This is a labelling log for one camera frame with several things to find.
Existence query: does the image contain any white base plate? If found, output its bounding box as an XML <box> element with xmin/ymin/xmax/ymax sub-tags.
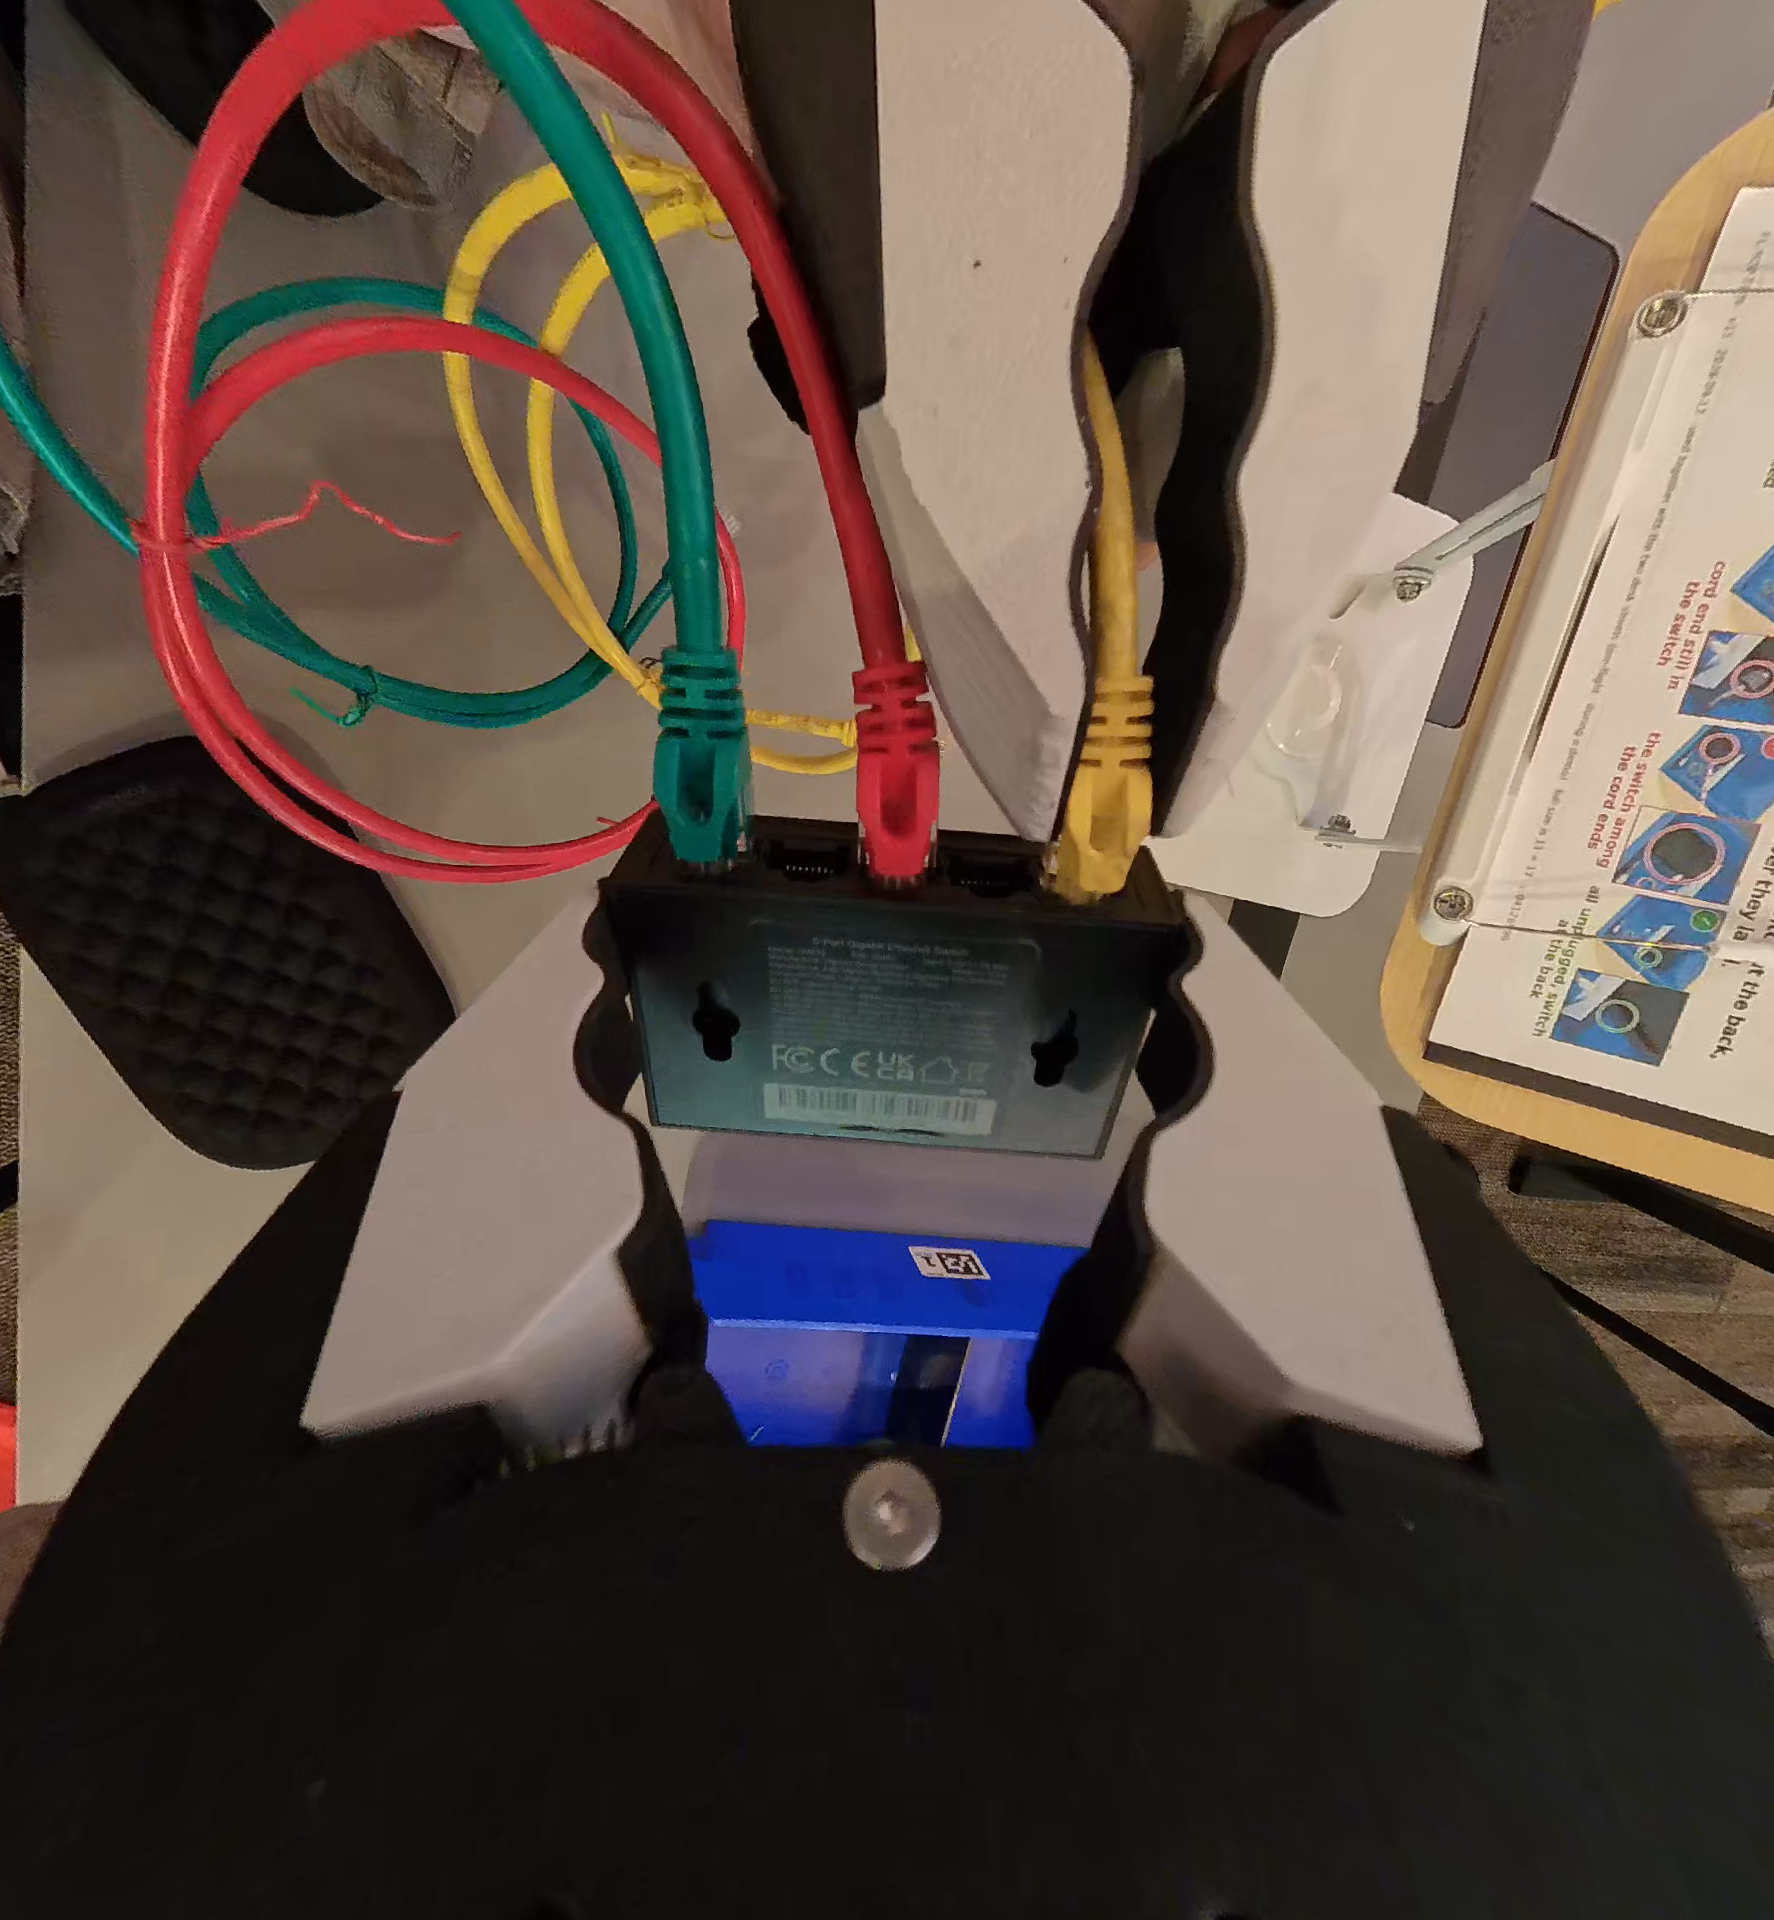
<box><xmin>1148</xmin><ymin>496</ymin><xmax>1459</xmax><ymax>920</ymax></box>

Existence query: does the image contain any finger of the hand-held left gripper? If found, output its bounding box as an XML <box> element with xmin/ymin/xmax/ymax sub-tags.
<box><xmin>827</xmin><ymin>0</ymin><xmax>1173</xmax><ymax>843</ymax></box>
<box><xmin>1143</xmin><ymin>0</ymin><xmax>1497</xmax><ymax>843</ymax></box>

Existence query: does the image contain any black network switch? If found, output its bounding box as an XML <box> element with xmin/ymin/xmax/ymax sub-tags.
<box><xmin>596</xmin><ymin>819</ymin><xmax>1185</xmax><ymax>1163</ymax></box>

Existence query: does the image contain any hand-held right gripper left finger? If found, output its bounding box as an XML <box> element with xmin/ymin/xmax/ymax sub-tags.
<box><xmin>299</xmin><ymin>900</ymin><xmax>710</xmax><ymax>1451</ymax></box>

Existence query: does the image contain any printed instruction sheet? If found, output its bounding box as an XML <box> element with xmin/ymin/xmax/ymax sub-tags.
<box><xmin>1426</xmin><ymin>186</ymin><xmax>1774</xmax><ymax>1112</ymax></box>

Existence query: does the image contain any green ethernet cable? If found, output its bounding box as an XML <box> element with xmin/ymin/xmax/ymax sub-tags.
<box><xmin>0</xmin><ymin>0</ymin><xmax>754</xmax><ymax>869</ymax></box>

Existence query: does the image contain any red ethernet cable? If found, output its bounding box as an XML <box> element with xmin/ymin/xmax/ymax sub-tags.
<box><xmin>141</xmin><ymin>0</ymin><xmax>946</xmax><ymax>887</ymax></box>

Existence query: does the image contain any black chair armrest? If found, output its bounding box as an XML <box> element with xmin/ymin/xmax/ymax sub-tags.
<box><xmin>0</xmin><ymin>738</ymin><xmax>458</xmax><ymax>1172</ymax></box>

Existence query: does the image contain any yellow ethernet cable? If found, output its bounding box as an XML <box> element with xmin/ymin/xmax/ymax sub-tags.
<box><xmin>442</xmin><ymin>157</ymin><xmax>1163</xmax><ymax>907</ymax></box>

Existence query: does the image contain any wooden instruction board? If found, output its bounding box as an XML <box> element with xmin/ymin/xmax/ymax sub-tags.
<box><xmin>1379</xmin><ymin>83</ymin><xmax>1774</xmax><ymax>1239</ymax></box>

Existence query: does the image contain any blue plastic bin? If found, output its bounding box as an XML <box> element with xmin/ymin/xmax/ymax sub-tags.
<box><xmin>689</xmin><ymin>1218</ymin><xmax>1092</xmax><ymax>1451</ymax></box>

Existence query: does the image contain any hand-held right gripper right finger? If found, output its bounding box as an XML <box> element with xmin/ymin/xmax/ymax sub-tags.
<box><xmin>1066</xmin><ymin>885</ymin><xmax>1482</xmax><ymax>1459</ymax></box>

